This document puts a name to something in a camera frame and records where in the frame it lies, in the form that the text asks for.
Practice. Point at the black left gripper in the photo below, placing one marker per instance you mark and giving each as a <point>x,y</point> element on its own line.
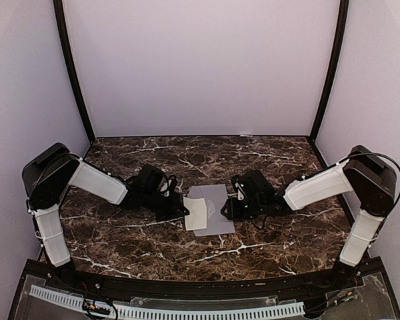
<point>172,212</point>

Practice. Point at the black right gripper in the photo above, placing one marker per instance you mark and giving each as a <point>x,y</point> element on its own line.
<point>232,211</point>

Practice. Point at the grey paper envelope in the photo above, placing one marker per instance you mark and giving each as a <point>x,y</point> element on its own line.
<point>215,197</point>

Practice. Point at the cream lined letter paper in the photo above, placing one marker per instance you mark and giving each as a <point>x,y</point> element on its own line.
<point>197,217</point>

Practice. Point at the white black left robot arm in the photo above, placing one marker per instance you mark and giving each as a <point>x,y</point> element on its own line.
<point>48,178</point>

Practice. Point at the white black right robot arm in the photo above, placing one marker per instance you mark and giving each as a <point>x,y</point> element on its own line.
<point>372,178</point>

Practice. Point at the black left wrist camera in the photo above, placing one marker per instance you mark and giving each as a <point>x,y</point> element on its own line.
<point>152,180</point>

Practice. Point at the black front frame rail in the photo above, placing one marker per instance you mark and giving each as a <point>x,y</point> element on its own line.
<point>310,286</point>

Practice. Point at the white slotted cable duct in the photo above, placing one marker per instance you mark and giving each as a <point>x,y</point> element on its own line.
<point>150,308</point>

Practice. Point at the black right corner post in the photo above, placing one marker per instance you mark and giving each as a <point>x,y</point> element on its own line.
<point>331,70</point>

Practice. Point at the black corner post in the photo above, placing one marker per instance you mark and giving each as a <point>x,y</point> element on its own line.
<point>331,70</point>
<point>58,6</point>

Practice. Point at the black left corner post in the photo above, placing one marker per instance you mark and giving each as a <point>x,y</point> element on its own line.
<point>58,6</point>

